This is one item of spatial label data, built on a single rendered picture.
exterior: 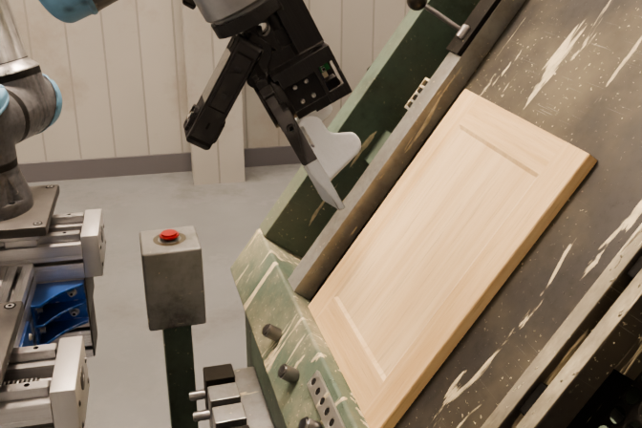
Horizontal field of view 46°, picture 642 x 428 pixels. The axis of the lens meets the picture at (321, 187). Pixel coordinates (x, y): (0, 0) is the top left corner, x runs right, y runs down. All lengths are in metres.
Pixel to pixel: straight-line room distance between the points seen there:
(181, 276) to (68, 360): 0.50
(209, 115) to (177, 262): 0.87
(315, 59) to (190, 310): 0.99
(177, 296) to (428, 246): 0.61
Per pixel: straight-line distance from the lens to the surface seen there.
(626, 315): 0.83
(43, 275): 1.56
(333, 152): 0.71
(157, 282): 1.59
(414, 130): 1.39
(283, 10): 0.72
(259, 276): 1.57
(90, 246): 1.52
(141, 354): 2.96
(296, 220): 1.64
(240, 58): 0.71
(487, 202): 1.14
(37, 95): 1.59
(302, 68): 0.71
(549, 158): 1.10
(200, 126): 0.72
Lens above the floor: 1.60
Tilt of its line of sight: 21 degrees down
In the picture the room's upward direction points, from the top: straight up
